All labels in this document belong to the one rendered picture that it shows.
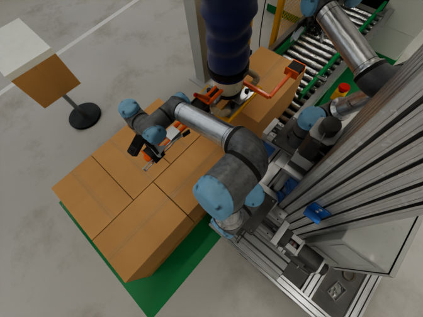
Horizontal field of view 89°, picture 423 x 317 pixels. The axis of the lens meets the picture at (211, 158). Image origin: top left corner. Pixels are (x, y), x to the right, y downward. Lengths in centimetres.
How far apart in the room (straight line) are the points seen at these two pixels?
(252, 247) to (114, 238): 103
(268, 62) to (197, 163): 94
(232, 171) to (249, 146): 8
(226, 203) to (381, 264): 73
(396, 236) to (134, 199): 157
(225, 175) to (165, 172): 131
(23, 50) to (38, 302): 216
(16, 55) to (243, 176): 223
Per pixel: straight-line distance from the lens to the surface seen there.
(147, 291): 229
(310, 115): 116
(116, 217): 183
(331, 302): 212
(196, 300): 221
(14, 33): 271
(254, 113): 150
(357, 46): 89
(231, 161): 52
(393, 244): 113
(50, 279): 271
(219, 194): 50
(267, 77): 171
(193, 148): 183
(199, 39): 253
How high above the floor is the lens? 216
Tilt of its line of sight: 66 degrees down
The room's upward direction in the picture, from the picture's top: 9 degrees counter-clockwise
